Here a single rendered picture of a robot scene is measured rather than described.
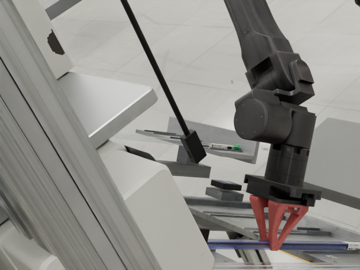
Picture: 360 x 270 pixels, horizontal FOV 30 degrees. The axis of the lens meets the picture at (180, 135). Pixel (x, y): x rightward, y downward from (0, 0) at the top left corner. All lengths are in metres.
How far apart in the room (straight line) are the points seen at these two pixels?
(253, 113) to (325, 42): 2.74
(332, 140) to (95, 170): 1.45
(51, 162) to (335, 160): 1.40
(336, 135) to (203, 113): 1.75
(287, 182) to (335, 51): 2.58
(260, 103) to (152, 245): 0.61
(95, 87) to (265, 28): 0.65
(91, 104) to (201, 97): 3.22
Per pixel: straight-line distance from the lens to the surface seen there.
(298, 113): 0.96
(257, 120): 0.90
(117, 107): 0.36
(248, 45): 1.02
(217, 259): 0.87
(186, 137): 0.92
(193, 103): 3.56
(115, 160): 0.33
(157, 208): 0.31
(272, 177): 0.97
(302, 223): 1.30
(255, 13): 1.03
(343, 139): 1.71
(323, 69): 3.38
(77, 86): 0.41
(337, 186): 1.57
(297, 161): 0.97
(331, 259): 1.04
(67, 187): 0.28
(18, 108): 0.27
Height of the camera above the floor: 1.53
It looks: 27 degrees down
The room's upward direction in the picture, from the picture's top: 26 degrees counter-clockwise
